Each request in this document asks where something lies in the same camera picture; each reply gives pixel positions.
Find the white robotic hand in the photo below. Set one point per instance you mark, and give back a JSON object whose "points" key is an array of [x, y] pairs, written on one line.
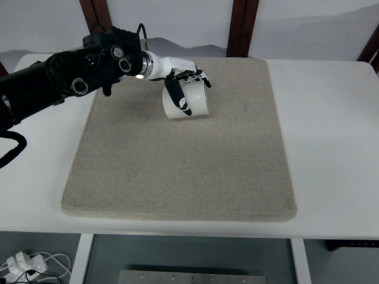
{"points": [[162, 67]]}

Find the white ribbed cup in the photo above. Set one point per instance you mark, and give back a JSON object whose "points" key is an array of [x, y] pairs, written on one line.
{"points": [[196, 98]]}

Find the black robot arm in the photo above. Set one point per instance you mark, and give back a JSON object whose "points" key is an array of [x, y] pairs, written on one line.
{"points": [[104, 59]]}

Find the beige felt mat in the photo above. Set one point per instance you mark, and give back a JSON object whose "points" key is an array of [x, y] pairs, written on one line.
{"points": [[135, 163]]}

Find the dark brown furniture foot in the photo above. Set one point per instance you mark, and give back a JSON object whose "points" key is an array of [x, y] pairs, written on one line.
{"points": [[333, 245]]}

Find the white power strip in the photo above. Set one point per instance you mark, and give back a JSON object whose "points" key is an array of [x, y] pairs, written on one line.
{"points": [[22, 267]]}

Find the middle brown wooden post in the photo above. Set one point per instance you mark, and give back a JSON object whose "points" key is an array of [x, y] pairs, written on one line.
{"points": [[242, 23]]}

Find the brown wooden post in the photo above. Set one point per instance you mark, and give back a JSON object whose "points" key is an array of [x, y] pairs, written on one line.
{"points": [[370, 51], [99, 17], [242, 23]]}

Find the left brown wooden post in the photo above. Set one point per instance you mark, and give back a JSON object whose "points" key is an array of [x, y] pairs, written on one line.
{"points": [[99, 17]]}

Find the right brown wooden post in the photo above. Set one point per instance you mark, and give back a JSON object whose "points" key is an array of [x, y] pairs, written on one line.
{"points": [[370, 51]]}

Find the white table leg frame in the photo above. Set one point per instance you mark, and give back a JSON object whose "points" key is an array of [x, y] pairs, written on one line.
{"points": [[81, 259]]}

